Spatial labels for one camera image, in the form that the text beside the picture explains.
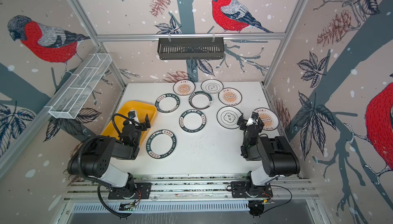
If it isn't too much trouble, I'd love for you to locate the white black motif plate front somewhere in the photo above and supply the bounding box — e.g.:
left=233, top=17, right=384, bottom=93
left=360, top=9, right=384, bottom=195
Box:
left=217, top=106, right=242, bottom=129

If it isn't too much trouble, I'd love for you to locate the white black motif plate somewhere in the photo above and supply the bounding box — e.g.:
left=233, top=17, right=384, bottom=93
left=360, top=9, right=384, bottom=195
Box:
left=217, top=106, right=242, bottom=129
left=201, top=79, right=224, bottom=94

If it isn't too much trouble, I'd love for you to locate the orange sunburst plate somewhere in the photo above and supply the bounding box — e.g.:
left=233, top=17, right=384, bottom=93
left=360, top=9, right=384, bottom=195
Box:
left=254, top=107, right=279, bottom=131
left=218, top=88, right=243, bottom=106
left=173, top=80, right=195, bottom=96

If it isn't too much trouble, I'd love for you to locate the green rim plate front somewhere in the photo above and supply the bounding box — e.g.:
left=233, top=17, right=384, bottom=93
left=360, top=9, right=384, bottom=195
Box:
left=146, top=129, right=177, bottom=160

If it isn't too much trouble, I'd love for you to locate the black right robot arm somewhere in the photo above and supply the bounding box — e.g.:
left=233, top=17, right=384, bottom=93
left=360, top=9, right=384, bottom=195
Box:
left=237, top=112, right=300, bottom=195

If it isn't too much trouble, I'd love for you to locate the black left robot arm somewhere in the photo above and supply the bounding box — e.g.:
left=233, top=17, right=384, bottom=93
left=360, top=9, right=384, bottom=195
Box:
left=67, top=110, right=151, bottom=194

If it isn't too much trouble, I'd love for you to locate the red green rim plate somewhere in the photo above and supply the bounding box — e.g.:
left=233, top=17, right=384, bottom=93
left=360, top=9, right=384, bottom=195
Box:
left=188, top=91, right=213, bottom=110

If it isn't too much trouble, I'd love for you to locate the white black motif plate back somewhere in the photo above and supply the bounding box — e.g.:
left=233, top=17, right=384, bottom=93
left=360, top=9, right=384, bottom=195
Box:
left=201, top=79, right=224, bottom=94

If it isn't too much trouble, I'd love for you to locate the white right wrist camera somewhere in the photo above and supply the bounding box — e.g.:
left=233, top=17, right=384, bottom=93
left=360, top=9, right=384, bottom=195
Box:
left=246, top=117, right=259, bottom=126

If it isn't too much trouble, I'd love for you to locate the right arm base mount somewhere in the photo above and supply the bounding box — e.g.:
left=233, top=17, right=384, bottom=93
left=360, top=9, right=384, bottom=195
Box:
left=227, top=181, right=273, bottom=198

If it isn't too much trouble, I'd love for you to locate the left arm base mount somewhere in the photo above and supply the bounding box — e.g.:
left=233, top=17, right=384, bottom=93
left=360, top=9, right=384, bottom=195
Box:
left=108, top=183, right=152, bottom=200

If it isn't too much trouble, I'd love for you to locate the white mesh wire shelf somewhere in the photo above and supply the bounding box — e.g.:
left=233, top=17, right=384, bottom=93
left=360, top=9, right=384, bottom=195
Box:
left=49, top=53, right=112, bottom=119

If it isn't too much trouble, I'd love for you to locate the aluminium rail bed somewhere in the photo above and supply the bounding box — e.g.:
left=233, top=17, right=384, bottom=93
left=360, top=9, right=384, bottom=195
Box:
left=62, top=174, right=320, bottom=201

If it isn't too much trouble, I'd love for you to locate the black hanging wire basket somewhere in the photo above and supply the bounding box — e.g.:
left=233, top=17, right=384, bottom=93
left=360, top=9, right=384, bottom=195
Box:
left=157, top=37, right=225, bottom=60

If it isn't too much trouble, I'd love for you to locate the aluminium frame crossbar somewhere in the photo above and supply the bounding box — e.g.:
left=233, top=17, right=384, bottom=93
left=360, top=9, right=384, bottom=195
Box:
left=96, top=33, right=287, bottom=42

